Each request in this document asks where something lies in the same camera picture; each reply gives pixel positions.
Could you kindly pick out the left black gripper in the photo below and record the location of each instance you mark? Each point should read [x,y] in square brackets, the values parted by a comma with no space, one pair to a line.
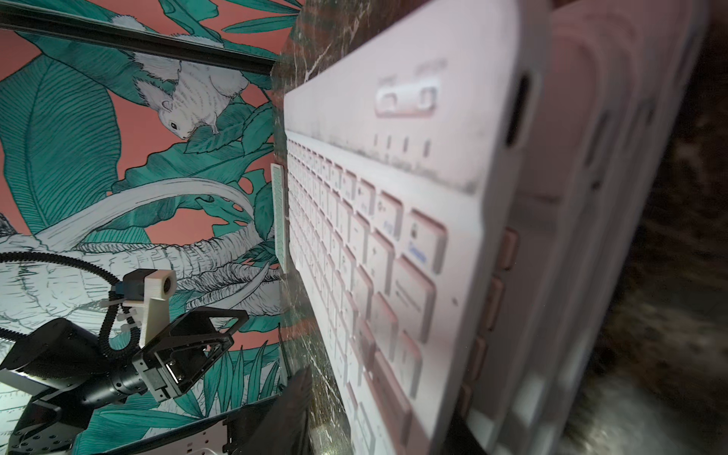
[175,360]

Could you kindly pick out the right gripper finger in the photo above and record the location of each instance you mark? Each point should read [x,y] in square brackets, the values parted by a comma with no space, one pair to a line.
[278,425]

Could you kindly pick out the green keyboard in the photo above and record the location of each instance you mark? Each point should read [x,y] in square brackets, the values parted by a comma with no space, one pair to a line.
[279,207]

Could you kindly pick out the white keyboard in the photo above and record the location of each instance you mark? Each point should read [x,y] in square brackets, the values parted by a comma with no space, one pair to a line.
[403,161]

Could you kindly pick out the pink keyboard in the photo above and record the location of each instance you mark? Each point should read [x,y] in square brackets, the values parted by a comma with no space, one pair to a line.
[617,74]

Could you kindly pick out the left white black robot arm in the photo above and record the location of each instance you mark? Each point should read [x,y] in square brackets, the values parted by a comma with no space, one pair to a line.
[70,373]

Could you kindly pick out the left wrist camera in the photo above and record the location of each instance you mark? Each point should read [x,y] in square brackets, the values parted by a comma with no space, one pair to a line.
[147,294]

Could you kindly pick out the left black frame post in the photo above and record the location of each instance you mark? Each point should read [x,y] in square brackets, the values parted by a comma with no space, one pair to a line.
[30,19]

